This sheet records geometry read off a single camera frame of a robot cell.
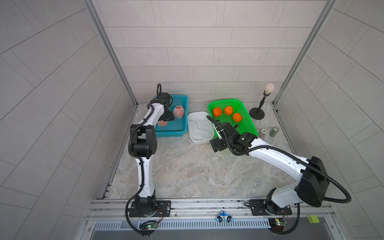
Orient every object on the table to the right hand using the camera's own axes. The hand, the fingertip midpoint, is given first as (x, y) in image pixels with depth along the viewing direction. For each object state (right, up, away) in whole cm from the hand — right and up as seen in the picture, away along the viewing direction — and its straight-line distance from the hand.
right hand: (217, 140), depth 82 cm
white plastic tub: (-9, +13, +25) cm, 29 cm away
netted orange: (+2, +17, +23) cm, 28 cm away
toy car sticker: (+1, -33, -14) cm, 36 cm away
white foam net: (-10, +4, +12) cm, 16 cm away
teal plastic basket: (-24, +6, +20) cm, 32 cm away
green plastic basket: (+21, +8, +16) cm, 28 cm away
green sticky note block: (+42, -33, -16) cm, 55 cm away
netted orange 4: (-35, +8, +17) cm, 40 cm away
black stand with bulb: (+34, +15, +27) cm, 45 cm away
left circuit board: (-32, -34, -18) cm, 50 cm away
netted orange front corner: (+16, +13, +20) cm, 28 cm away
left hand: (-33, +13, +19) cm, 40 cm away
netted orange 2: (+11, +17, +23) cm, 31 cm away
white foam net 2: (-14, +6, +18) cm, 23 cm away
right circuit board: (+26, -36, -14) cm, 47 cm away
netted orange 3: (-24, +16, +20) cm, 35 cm away
